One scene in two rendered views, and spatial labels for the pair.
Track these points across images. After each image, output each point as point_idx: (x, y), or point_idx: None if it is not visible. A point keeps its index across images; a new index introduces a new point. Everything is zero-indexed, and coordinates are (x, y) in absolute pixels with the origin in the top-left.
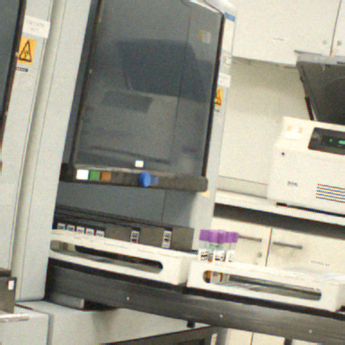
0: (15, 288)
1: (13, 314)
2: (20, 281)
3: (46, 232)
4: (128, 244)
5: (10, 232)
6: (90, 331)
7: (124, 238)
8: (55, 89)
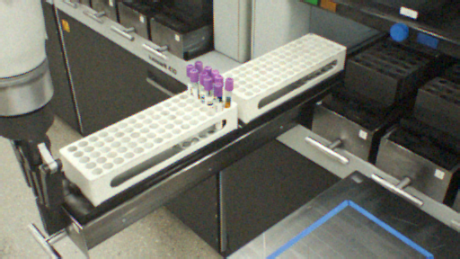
0: (181, 42)
1: (154, 50)
2: (252, 56)
3: (277, 31)
4: (278, 67)
5: (236, 13)
6: None
7: (383, 84)
8: None
